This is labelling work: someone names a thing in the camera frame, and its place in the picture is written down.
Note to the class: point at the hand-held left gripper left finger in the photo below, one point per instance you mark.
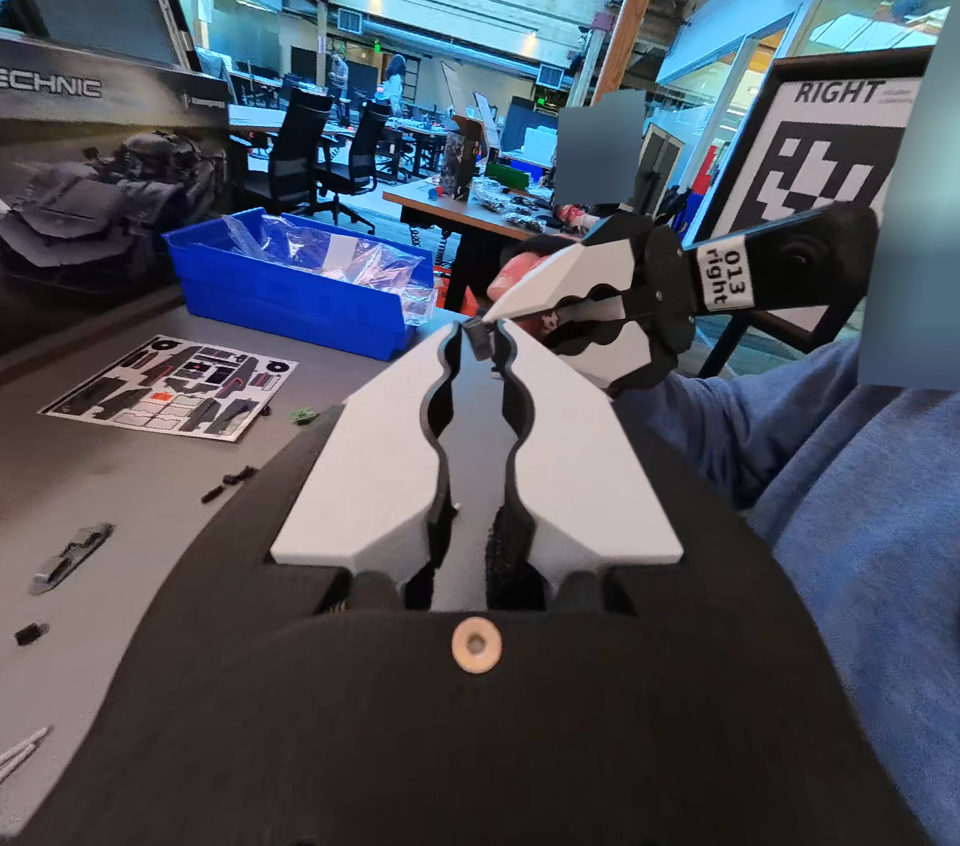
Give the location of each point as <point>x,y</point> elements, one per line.
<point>367,478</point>

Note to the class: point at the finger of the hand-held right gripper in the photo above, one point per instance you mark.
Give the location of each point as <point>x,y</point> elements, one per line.
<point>555,277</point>
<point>624,352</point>

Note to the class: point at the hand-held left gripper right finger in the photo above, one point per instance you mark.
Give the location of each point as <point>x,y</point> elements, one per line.
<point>592,478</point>

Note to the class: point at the person's right forearm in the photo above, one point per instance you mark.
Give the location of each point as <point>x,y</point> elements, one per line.
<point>690,426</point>

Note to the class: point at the green lego piece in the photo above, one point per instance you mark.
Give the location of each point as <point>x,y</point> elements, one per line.
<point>304,416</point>

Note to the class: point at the black lego connector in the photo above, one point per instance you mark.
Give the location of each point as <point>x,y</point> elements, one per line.
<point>212,494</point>
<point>240,474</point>

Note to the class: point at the lego sticker sheet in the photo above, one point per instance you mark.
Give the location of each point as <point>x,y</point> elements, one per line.
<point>169,388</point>

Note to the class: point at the grey lego panel piece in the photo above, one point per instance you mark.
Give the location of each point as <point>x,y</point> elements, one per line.
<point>71,557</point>

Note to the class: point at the small black lego piece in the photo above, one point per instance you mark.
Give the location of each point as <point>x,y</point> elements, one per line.
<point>30,634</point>

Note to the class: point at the black lego set box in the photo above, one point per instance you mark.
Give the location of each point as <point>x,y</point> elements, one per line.
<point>105,170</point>

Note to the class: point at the light grey lego axle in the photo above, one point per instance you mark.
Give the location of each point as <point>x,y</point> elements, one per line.
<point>15,765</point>
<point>28,741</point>

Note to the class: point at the person's right hand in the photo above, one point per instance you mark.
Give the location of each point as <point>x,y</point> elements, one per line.
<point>514,272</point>

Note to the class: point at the green bin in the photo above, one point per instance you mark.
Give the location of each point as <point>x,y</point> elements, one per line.
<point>517,174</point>

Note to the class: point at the wooden office desk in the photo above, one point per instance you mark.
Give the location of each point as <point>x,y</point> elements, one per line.
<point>465,212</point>

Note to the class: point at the upright black box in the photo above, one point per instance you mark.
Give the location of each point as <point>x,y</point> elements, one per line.
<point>461,155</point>

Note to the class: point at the blue plastic bin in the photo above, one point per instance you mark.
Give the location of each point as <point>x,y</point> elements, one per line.
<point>262,291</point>

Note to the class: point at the clear plastic bags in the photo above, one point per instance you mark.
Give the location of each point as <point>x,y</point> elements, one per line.
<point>337,253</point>

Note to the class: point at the black office chair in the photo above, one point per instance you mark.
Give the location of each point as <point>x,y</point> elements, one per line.
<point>360,148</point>
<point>296,148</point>

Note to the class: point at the person's blue sweatshirt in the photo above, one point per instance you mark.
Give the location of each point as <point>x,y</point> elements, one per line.
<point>862,561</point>

